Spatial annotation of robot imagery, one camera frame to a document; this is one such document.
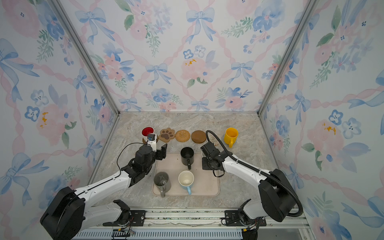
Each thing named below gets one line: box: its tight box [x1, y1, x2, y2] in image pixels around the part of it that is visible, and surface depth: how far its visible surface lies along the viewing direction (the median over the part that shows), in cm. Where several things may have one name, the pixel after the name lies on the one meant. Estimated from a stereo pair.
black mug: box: [180, 146, 195, 170], surface depth 90 cm
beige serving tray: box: [152, 153, 220, 197], surface depth 85 cm
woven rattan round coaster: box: [175, 129, 191, 143], surface depth 108 cm
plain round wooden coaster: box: [191, 130, 207, 144], surface depth 108 cm
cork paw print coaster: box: [158, 127, 176, 143], surface depth 109 cm
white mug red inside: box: [141, 126, 155, 141], surface depth 101 cm
